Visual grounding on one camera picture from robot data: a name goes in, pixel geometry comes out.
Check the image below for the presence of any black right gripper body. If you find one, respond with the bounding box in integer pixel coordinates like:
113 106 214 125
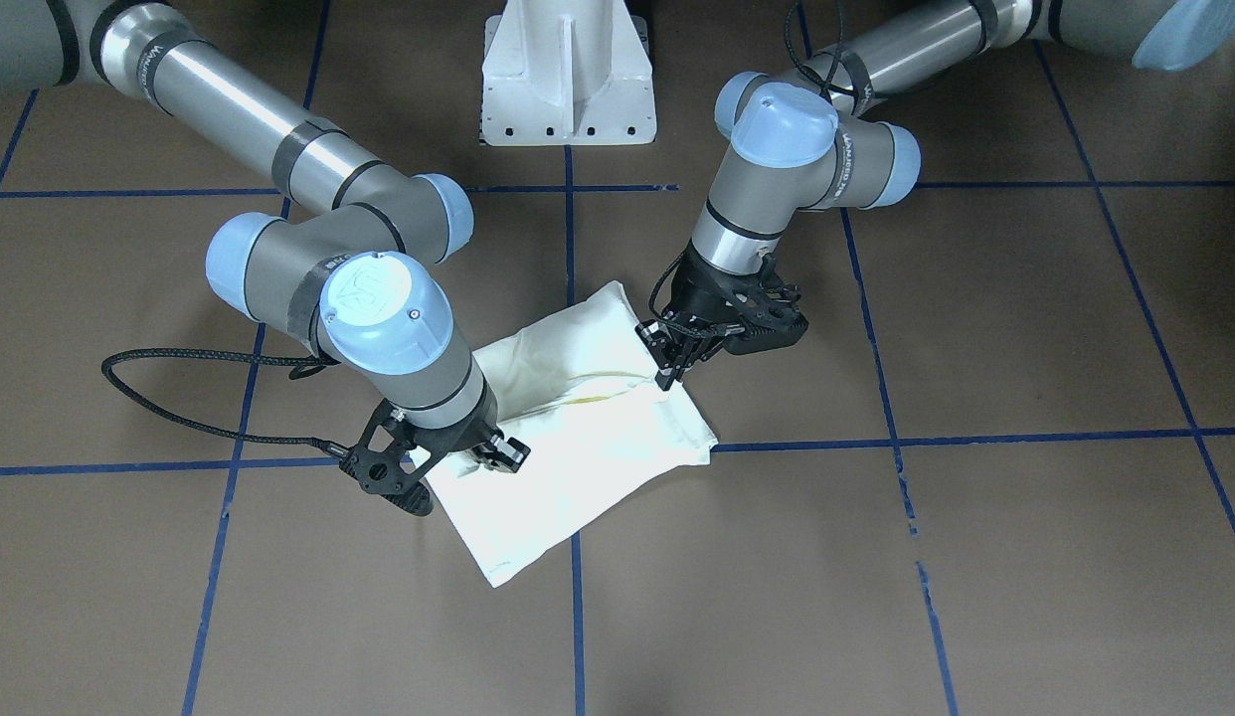
419 398 503 472

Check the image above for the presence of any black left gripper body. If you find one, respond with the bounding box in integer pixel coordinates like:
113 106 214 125
662 249 742 360

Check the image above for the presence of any cream long-sleeve cat shirt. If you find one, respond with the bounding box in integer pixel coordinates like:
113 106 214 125
429 281 718 588

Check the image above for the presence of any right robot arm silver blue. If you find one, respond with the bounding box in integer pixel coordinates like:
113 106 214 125
0 1 529 493

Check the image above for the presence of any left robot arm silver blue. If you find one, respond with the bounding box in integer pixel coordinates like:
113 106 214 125
636 1 1235 390

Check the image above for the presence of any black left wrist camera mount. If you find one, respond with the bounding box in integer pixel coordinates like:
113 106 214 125
719 254 809 356

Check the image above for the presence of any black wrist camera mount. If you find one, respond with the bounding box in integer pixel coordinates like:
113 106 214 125
338 400 435 517
719 254 809 356

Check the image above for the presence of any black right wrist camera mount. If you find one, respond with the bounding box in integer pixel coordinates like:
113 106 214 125
338 400 435 517

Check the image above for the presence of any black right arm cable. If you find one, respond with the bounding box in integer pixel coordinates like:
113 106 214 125
101 347 354 458

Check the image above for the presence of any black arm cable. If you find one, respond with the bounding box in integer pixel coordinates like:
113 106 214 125
101 347 354 458
783 0 877 115

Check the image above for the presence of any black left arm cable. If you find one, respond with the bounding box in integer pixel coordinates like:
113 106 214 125
783 0 877 115

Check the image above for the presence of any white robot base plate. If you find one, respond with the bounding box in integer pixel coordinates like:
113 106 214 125
478 1 657 148

